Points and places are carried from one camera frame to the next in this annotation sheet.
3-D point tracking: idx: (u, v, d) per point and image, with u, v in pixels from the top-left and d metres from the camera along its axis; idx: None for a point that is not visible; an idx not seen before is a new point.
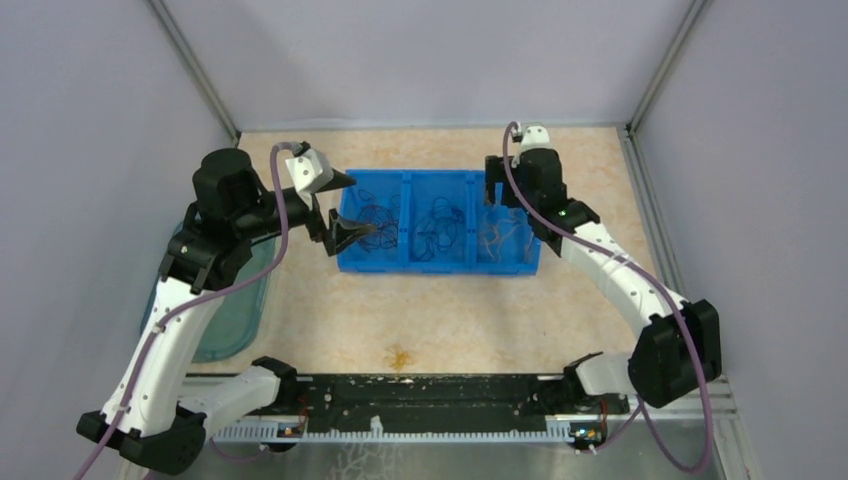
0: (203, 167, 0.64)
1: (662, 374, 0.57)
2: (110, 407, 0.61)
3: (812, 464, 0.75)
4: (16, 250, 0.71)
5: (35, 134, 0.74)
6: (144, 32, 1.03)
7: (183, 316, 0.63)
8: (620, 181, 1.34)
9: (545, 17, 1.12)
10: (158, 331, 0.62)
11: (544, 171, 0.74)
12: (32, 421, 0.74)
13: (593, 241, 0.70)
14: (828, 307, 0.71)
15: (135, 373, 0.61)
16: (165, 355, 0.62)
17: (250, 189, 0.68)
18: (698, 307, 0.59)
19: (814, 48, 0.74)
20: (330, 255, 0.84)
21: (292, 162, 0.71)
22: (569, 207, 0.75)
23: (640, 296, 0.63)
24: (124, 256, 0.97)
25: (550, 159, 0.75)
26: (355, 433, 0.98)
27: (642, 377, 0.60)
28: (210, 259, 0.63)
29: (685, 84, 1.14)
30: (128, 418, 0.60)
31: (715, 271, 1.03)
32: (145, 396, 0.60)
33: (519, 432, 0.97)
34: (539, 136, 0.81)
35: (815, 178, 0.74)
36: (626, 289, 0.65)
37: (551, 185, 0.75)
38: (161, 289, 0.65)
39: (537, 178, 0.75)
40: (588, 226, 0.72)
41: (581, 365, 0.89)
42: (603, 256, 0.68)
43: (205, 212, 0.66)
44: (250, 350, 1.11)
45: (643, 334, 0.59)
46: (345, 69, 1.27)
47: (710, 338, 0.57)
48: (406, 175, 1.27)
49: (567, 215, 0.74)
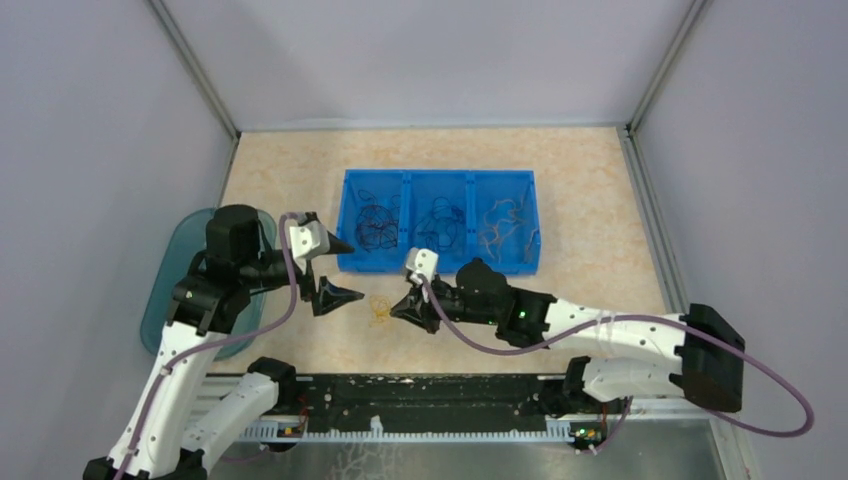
0: (216, 218, 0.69)
1: (728, 388, 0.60)
2: (117, 451, 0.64)
3: (813, 465, 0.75)
4: (18, 249, 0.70)
5: (35, 132, 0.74)
6: (143, 30, 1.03)
7: (190, 358, 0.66)
8: (620, 181, 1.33)
9: (545, 16, 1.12)
10: (165, 373, 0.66)
11: (497, 289, 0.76)
12: (40, 422, 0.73)
13: (568, 316, 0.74)
14: (827, 305, 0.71)
15: (142, 416, 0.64)
16: (171, 397, 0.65)
17: (254, 240, 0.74)
18: (695, 313, 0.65)
19: (815, 44, 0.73)
20: (315, 314, 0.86)
21: (297, 231, 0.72)
22: (523, 303, 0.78)
23: (651, 342, 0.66)
24: (126, 254, 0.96)
25: (485, 273, 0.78)
26: (355, 433, 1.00)
27: (708, 398, 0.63)
28: (215, 302, 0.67)
29: (685, 83, 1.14)
30: (136, 461, 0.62)
31: (715, 270, 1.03)
32: (152, 438, 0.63)
33: (519, 432, 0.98)
34: (428, 260, 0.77)
35: (817, 175, 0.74)
36: (634, 341, 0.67)
37: (501, 296, 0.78)
38: (166, 333, 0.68)
39: (489, 297, 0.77)
40: (551, 311, 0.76)
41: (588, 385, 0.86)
42: (590, 328, 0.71)
43: (211, 259, 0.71)
44: (250, 350, 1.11)
45: (686, 371, 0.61)
46: (345, 69, 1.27)
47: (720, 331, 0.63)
48: (406, 175, 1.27)
49: (528, 314, 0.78)
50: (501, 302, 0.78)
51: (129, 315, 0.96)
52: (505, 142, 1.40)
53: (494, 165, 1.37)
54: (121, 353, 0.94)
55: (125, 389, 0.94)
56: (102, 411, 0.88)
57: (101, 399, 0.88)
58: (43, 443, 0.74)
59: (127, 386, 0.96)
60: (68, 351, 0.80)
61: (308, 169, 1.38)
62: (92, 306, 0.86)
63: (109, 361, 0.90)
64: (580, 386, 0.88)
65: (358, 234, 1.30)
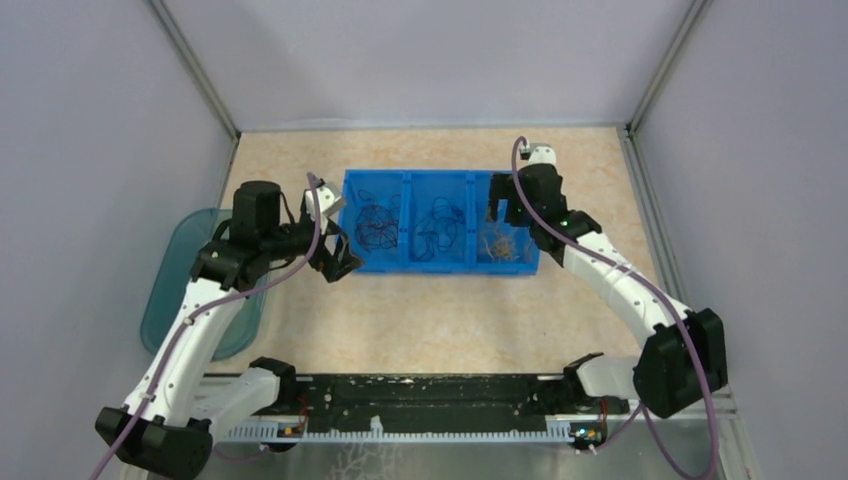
0: (243, 189, 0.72)
1: (667, 384, 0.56)
2: (131, 399, 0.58)
3: (813, 466, 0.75)
4: (16, 250, 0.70)
5: (35, 133, 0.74)
6: (143, 31, 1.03)
7: (213, 310, 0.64)
8: (620, 182, 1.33)
9: (545, 17, 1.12)
10: (188, 322, 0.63)
11: (543, 183, 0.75)
12: (38, 422, 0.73)
13: (596, 250, 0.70)
14: (827, 306, 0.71)
15: (161, 363, 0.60)
16: (191, 347, 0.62)
17: (274, 214, 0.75)
18: (703, 315, 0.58)
19: (815, 46, 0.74)
20: (328, 283, 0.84)
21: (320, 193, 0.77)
22: (571, 217, 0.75)
23: (644, 306, 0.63)
24: (125, 254, 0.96)
25: (547, 171, 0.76)
26: (355, 433, 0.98)
27: (648, 384, 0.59)
28: (240, 262, 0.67)
29: (685, 83, 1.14)
30: (152, 408, 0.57)
31: (715, 269, 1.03)
32: (170, 385, 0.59)
33: (520, 432, 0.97)
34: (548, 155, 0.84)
35: (816, 175, 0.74)
36: (629, 298, 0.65)
37: (552, 196, 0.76)
38: (190, 289, 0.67)
39: (535, 190, 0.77)
40: (591, 236, 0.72)
41: (581, 366, 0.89)
42: (605, 265, 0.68)
43: (235, 229, 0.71)
44: (250, 350, 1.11)
45: (648, 345, 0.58)
46: (344, 69, 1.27)
47: (714, 351, 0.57)
48: (406, 175, 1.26)
49: (569, 225, 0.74)
50: (548, 197, 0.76)
51: (128, 315, 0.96)
52: (505, 143, 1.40)
53: (494, 165, 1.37)
54: (120, 352, 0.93)
55: (123, 387, 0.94)
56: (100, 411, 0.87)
57: (100, 399, 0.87)
58: (42, 442, 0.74)
59: (126, 387, 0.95)
60: (67, 351, 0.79)
61: (308, 169, 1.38)
62: (91, 306, 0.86)
63: (108, 361, 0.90)
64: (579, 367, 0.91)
65: (358, 234, 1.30)
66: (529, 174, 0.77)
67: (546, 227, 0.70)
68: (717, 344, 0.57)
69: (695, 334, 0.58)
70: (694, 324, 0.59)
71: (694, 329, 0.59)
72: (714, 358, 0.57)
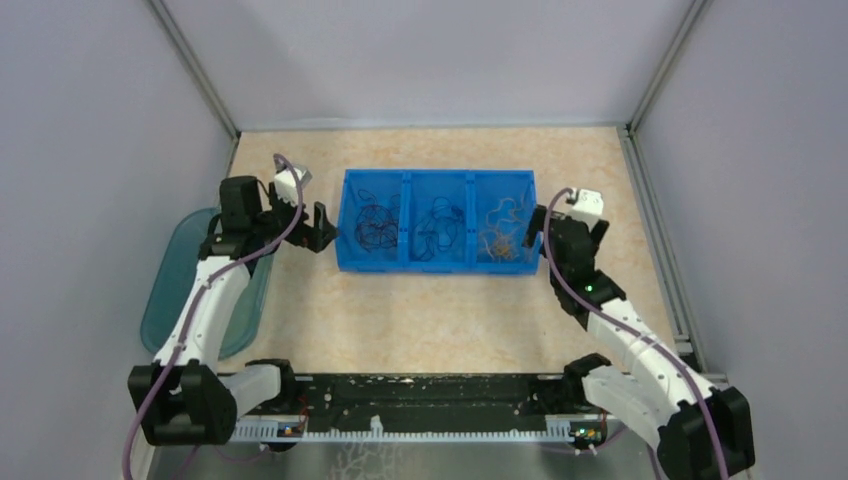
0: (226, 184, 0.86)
1: (691, 461, 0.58)
2: (162, 353, 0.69)
3: (814, 466, 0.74)
4: (15, 250, 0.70)
5: (34, 133, 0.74)
6: (143, 31, 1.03)
7: (226, 276, 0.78)
8: (620, 181, 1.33)
9: (545, 17, 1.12)
10: (206, 285, 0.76)
11: (575, 248, 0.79)
12: (36, 423, 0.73)
13: (620, 319, 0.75)
14: (828, 305, 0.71)
15: (188, 318, 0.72)
16: (212, 306, 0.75)
17: (255, 200, 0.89)
18: (727, 395, 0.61)
19: (816, 44, 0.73)
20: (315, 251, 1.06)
21: (281, 174, 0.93)
22: (597, 281, 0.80)
23: (667, 380, 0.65)
24: (125, 254, 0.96)
25: (583, 238, 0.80)
26: (355, 433, 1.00)
27: (672, 459, 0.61)
28: (240, 244, 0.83)
29: (686, 82, 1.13)
30: (185, 355, 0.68)
31: (715, 268, 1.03)
32: (199, 335, 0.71)
33: (519, 432, 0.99)
34: (590, 206, 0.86)
35: (818, 174, 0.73)
36: (654, 372, 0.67)
37: (582, 259, 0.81)
38: (200, 267, 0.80)
39: (565, 252, 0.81)
40: (616, 303, 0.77)
41: (587, 376, 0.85)
42: (630, 336, 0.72)
43: (227, 219, 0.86)
44: (250, 350, 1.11)
45: (670, 420, 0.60)
46: (344, 69, 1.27)
47: (740, 430, 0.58)
48: (406, 175, 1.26)
49: (594, 291, 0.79)
50: (579, 261, 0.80)
51: (127, 315, 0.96)
52: (505, 142, 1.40)
53: (494, 165, 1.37)
54: (119, 351, 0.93)
55: (123, 388, 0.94)
56: (99, 411, 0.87)
57: (99, 399, 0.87)
58: (40, 443, 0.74)
59: (125, 387, 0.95)
60: (66, 351, 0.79)
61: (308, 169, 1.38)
62: (90, 306, 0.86)
63: (107, 361, 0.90)
64: (584, 374, 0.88)
65: (358, 233, 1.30)
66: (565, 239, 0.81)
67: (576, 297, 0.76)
68: (742, 424, 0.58)
69: (715, 408, 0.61)
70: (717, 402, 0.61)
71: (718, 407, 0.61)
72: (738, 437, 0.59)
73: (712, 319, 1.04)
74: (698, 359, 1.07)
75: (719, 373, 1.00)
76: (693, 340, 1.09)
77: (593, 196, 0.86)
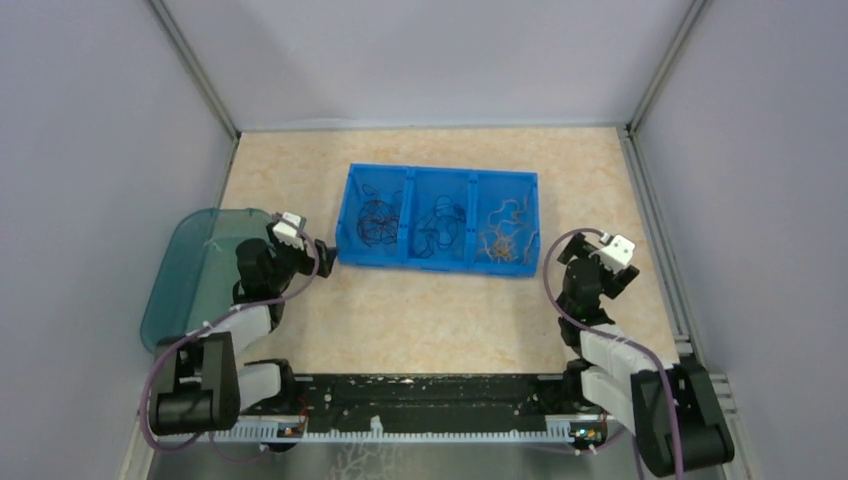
0: (241, 254, 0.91)
1: (651, 427, 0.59)
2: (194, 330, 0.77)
3: (814, 467, 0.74)
4: (13, 249, 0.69)
5: (34, 132, 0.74)
6: (143, 30, 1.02)
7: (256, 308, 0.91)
8: (620, 181, 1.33)
9: (546, 17, 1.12)
10: (238, 308, 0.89)
11: (583, 290, 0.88)
12: (35, 422, 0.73)
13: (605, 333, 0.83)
14: (828, 303, 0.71)
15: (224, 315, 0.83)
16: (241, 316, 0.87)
17: (267, 261, 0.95)
18: (691, 368, 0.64)
19: (816, 44, 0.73)
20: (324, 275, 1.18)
21: (279, 225, 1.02)
22: (592, 314, 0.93)
23: (634, 360, 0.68)
24: (124, 253, 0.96)
25: (593, 280, 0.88)
26: (355, 433, 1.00)
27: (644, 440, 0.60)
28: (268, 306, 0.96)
29: (685, 83, 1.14)
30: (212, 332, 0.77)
31: (715, 268, 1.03)
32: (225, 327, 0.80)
33: (519, 432, 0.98)
34: (618, 250, 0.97)
35: (818, 174, 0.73)
36: (624, 357, 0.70)
37: (586, 299, 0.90)
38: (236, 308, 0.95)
39: (575, 290, 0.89)
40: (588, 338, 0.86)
41: (586, 376, 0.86)
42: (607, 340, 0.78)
43: (247, 283, 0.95)
44: (250, 350, 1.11)
45: (632, 382, 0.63)
46: (344, 69, 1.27)
47: (704, 398, 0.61)
48: (410, 171, 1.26)
49: (588, 321, 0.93)
50: (584, 300, 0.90)
51: (127, 314, 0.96)
52: (505, 143, 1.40)
53: (494, 165, 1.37)
54: (118, 351, 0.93)
55: (121, 387, 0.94)
56: (98, 411, 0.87)
57: (97, 398, 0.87)
58: (38, 443, 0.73)
59: (124, 387, 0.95)
60: (65, 350, 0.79)
61: (309, 170, 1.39)
62: (90, 305, 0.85)
63: (106, 360, 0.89)
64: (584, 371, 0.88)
65: (359, 227, 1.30)
66: (577, 282, 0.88)
67: (570, 319, 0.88)
68: (704, 392, 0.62)
69: (684, 386, 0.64)
70: (682, 374, 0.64)
71: (682, 379, 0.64)
72: (707, 409, 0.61)
73: (711, 319, 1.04)
74: (698, 359, 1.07)
75: (719, 373, 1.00)
76: (693, 340, 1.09)
77: (624, 246, 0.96)
